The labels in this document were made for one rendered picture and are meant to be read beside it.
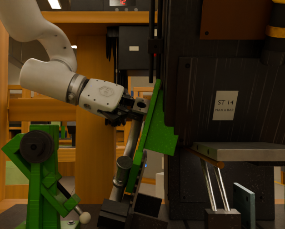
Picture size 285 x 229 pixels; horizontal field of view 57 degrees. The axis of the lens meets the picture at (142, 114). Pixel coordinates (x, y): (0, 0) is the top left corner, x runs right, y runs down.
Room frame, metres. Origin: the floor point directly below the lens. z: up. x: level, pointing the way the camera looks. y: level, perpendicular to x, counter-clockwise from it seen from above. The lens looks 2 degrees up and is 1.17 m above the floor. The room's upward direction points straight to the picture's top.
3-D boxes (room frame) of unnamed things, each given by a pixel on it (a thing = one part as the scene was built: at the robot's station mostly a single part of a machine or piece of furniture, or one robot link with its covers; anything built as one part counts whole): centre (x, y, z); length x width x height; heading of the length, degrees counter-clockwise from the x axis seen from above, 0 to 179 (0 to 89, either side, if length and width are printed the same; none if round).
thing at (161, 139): (0.65, -0.04, 1.17); 0.13 x 0.12 x 0.20; 90
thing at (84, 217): (0.65, 0.15, 0.96); 0.06 x 0.03 x 0.06; 90
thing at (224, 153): (0.61, -0.20, 1.11); 0.39 x 0.16 x 0.03; 0
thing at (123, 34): (0.92, -0.01, 1.42); 0.17 x 0.12 x 0.15; 90
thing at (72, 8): (0.93, 0.17, 1.59); 0.15 x 0.07 x 0.07; 90
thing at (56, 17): (0.97, -0.12, 1.52); 0.90 x 0.25 x 0.04; 90
